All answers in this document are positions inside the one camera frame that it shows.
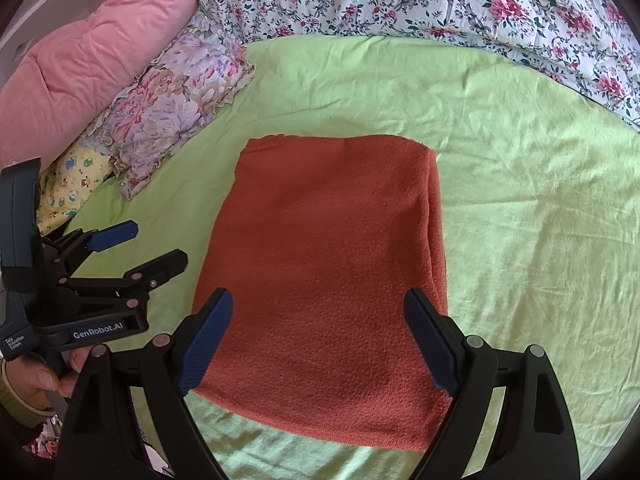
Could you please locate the white floral duvet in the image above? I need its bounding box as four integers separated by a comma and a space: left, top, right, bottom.
197, 0, 640, 133

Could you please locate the green bed sheet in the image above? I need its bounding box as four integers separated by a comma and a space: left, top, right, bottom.
65, 35, 640, 480

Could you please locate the purple floral pillow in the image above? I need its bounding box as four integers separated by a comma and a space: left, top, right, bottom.
82, 27, 257, 202

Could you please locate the pink pillow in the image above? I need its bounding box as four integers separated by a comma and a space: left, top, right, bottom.
0, 0, 207, 172

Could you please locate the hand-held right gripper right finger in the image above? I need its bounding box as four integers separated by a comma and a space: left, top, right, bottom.
402, 287, 581, 480

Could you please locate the orange knit sweater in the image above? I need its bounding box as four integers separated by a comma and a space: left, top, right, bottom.
192, 133, 449, 453

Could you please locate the person's left hand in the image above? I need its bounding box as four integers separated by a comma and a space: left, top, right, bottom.
0, 347, 92, 413

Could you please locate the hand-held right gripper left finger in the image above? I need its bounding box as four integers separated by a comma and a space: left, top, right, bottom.
54, 287, 235, 480

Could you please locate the person's left forearm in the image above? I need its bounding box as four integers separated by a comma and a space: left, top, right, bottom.
0, 360, 57, 429

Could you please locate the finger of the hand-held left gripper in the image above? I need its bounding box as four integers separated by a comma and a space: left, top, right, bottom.
62, 248, 190, 311
42, 219, 141, 267

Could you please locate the dark floral printed cloth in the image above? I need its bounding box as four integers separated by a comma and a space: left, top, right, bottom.
22, 407, 168, 480

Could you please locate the yellow printed cloth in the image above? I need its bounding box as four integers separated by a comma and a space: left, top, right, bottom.
37, 142, 114, 237

